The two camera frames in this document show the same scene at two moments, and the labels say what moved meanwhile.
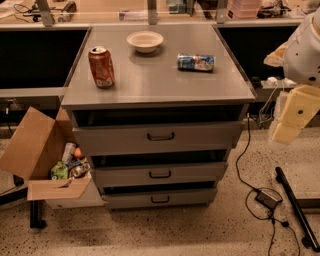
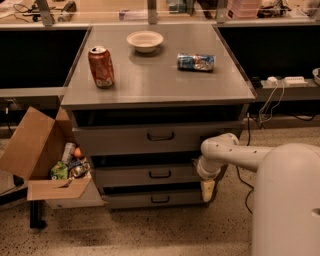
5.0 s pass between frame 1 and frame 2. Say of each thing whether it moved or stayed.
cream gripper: moved
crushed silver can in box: stayed
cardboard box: stayed
